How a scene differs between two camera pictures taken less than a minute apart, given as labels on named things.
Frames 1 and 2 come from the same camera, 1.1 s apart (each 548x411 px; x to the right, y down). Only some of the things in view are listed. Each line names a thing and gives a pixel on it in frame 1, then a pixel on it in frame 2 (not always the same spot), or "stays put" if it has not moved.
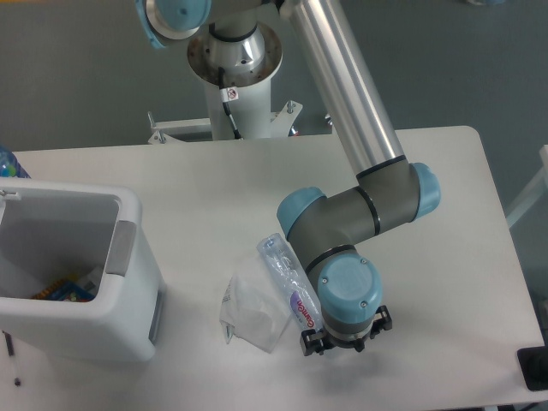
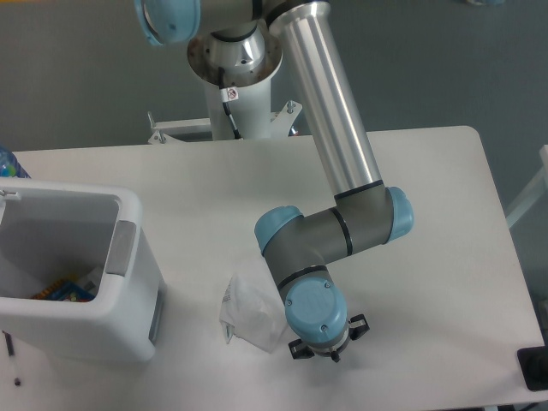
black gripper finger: [312, 342] → [299, 349]
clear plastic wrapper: [250, 312] stays put
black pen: [8, 339] stays put
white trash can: [47, 231] stays put
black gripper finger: [382, 320] → [358, 326]
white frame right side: [536, 191] stays put
